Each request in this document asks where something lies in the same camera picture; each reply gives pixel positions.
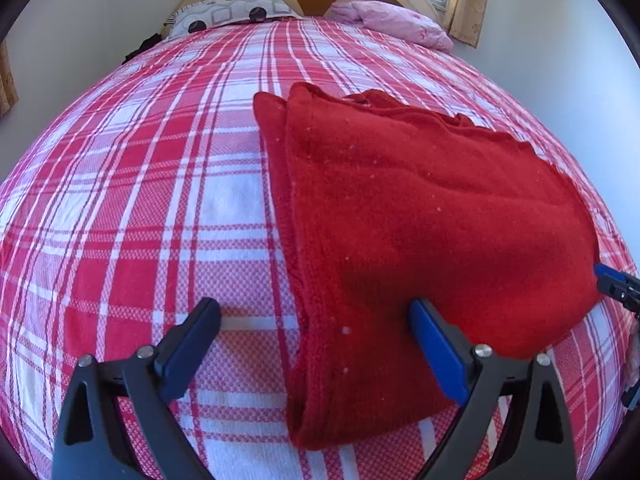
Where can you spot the pink pillow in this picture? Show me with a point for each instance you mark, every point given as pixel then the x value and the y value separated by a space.
pixel 395 21

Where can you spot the black object beside pillow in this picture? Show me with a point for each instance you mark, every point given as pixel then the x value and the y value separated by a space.
pixel 146 45

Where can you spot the red white plaid bedsheet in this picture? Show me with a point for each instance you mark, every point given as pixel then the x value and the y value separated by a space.
pixel 151 192

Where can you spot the beige curtain side window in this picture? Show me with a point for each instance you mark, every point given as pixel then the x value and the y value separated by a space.
pixel 8 93

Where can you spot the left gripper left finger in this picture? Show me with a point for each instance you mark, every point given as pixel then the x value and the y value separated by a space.
pixel 92 440

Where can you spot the grey patterned pillow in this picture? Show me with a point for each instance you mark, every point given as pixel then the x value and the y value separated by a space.
pixel 209 14

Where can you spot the red knitted sweater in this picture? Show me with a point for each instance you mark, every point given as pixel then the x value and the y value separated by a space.
pixel 378 203

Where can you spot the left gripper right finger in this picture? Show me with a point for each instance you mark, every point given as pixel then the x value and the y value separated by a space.
pixel 536 441

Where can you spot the right hand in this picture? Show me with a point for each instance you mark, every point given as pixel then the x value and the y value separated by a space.
pixel 632 357

